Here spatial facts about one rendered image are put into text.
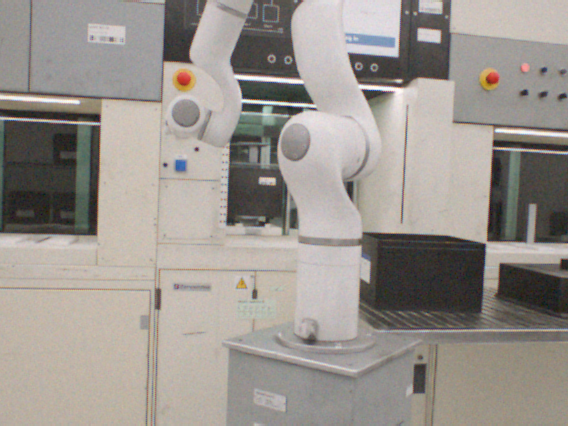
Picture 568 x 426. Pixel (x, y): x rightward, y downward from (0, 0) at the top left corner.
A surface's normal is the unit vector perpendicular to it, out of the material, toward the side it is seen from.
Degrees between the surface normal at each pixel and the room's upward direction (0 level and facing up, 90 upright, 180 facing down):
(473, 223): 90
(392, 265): 90
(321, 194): 121
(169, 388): 90
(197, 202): 90
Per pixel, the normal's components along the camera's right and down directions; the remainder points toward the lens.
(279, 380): -0.56, 0.02
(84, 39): 0.19, 0.06
